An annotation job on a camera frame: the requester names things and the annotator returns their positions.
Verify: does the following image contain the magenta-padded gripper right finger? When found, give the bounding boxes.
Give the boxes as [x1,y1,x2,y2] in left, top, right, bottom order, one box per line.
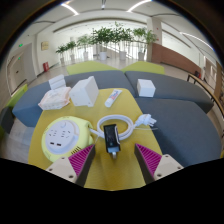
[133,143,185,185]

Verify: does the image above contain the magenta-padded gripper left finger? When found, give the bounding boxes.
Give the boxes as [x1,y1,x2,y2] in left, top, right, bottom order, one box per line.
[45,143,97,188]

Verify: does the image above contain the wide grey sofa bench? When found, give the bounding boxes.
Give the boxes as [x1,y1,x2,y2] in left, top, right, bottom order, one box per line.
[134,97,224,168]

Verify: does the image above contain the white coiled cable with plug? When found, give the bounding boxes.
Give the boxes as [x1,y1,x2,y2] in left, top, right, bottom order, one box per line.
[89,113,158,142]

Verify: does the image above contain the ceiling strip lights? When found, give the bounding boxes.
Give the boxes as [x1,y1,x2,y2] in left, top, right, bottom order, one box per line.
[60,0,214,51]

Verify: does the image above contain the round yellow power strip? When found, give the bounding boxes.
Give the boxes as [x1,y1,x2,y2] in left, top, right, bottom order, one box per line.
[40,115,95,163]

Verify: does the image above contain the dark grey seat block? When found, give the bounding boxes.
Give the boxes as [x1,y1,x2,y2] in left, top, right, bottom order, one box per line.
[0,106,16,134]

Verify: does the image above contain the green seat cushion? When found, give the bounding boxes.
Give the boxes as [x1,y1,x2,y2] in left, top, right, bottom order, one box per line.
[66,60,121,76]
[121,60,166,75]

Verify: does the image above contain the yellow wall picture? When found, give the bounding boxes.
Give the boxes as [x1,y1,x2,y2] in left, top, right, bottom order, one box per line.
[40,40,50,52]

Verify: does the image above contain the row of potted plants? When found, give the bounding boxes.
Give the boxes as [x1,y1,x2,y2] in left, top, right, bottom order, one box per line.
[54,21,158,66]

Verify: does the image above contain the angled grey sofa bench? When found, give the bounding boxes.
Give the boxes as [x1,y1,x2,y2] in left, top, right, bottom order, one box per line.
[124,70,214,114]

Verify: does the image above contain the small white cube box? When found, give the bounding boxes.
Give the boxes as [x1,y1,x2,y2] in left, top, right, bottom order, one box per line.
[136,78,157,98]

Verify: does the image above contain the wooden shelf unit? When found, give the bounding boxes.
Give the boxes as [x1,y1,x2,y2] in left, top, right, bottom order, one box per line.
[214,61,224,98]

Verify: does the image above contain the wet wipe pack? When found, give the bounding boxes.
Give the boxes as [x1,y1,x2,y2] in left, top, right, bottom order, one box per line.
[37,86,72,111]

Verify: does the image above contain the black charger block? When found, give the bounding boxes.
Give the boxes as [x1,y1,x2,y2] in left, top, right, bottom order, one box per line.
[102,123,122,159]

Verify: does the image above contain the green seat with backrest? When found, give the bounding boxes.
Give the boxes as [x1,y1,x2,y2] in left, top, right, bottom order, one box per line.
[6,83,29,109]

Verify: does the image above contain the wooden bench with black legs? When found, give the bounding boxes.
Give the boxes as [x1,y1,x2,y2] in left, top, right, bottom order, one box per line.
[186,73,224,118]

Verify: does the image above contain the white tube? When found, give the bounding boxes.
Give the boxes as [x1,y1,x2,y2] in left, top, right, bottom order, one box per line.
[104,88,123,108]

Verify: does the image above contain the long grey sofa bench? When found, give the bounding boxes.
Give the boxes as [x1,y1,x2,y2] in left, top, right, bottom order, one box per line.
[12,69,136,128]

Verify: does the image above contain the large white box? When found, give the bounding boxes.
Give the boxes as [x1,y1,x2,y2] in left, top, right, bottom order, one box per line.
[69,75,100,108]

